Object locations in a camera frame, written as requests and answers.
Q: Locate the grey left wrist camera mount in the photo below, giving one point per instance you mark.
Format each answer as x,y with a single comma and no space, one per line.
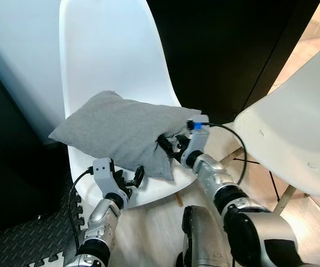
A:
101,168

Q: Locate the tall black cupboard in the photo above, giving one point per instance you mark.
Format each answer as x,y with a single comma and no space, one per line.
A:
226,55

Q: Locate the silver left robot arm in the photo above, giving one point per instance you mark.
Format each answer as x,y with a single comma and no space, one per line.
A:
101,222

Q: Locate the white plastic shell chair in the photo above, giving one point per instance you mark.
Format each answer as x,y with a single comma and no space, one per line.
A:
109,50
293,128

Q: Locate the black diamond plate floor mat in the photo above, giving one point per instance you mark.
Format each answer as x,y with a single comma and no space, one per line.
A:
26,245

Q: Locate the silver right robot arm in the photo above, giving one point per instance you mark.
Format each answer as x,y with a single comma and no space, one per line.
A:
215,178

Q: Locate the grey pillow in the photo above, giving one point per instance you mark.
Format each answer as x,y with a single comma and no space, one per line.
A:
115,128

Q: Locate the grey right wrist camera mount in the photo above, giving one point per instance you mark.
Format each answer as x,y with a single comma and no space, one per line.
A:
196,139

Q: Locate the low black cabinet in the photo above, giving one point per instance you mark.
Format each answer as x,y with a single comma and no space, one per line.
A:
15,178

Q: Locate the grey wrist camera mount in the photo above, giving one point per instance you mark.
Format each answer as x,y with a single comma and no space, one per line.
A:
101,168
196,139

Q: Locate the grey right robot leg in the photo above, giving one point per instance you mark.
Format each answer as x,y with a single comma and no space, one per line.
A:
201,239

